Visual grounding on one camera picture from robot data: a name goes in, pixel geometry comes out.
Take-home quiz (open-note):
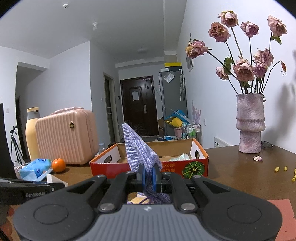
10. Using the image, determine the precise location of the purple knitted cloth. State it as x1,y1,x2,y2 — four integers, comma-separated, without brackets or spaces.
122,123,171,204

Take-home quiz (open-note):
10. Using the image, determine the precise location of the blue tissue pack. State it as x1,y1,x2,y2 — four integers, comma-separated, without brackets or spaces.
19,159,53,182

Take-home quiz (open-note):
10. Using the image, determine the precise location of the red cardboard box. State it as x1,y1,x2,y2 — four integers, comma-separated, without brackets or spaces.
89,138,209,179

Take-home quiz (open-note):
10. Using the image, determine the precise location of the utility cart with bottles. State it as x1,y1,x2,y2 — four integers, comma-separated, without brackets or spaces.
174,124,202,144

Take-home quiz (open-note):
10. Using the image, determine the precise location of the orange fruit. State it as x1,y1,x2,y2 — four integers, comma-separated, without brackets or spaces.
52,158,66,173

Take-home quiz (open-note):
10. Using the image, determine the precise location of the dark entrance door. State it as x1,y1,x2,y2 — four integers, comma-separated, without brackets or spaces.
120,76,158,137

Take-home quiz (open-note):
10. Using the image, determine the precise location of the pink ribbed suitcase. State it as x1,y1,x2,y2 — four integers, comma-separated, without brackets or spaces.
35,108,99,165

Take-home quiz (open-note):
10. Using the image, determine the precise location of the yellow bottle with cap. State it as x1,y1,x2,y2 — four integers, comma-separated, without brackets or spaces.
25,107,40,161

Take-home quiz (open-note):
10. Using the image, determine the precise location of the grey refrigerator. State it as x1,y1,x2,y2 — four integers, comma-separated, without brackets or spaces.
158,70,188,137

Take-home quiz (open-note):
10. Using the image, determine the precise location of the fallen pink petal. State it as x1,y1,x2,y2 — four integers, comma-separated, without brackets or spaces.
253,156,263,161

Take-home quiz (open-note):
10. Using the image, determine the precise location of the pink textured vase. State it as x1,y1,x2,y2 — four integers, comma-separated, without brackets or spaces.
236,93,265,154

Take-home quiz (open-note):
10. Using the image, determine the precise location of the dried pink rose bouquet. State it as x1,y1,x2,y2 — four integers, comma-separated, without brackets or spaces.
185,10,288,95

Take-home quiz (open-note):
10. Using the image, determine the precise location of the pink sponge block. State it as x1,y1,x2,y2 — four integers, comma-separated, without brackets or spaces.
269,199,296,241

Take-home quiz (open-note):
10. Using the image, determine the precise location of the black camera tripod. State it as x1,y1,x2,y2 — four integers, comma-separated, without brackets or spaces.
10,126,24,166

